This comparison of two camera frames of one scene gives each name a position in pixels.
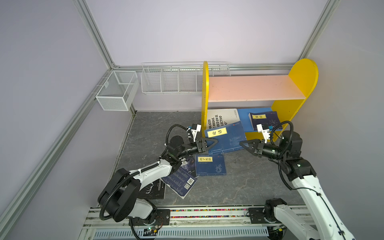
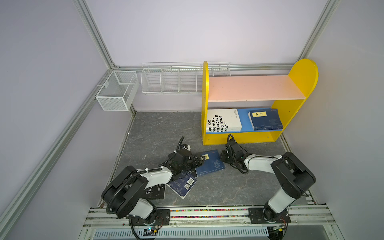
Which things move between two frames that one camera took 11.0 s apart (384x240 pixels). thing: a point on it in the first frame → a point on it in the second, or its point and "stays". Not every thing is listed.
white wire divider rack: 178,78 stays
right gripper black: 257,148 → 223,153
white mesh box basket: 116,93 stays
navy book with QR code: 180,182 stays
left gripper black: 199,146 → 195,164
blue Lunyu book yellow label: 229,136 → 266,119
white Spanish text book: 219,118 stays
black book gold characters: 155,190 stays
